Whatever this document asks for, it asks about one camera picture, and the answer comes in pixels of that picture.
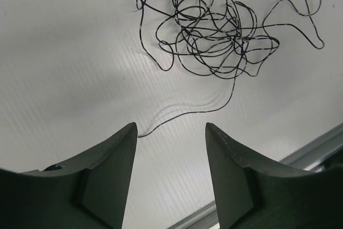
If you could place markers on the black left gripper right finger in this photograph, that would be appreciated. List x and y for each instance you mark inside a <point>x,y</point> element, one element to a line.
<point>254,191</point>

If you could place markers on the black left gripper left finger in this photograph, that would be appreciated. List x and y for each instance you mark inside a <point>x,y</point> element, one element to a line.
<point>89,190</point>

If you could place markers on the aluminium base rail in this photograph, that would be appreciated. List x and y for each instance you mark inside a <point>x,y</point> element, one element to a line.
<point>323,153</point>

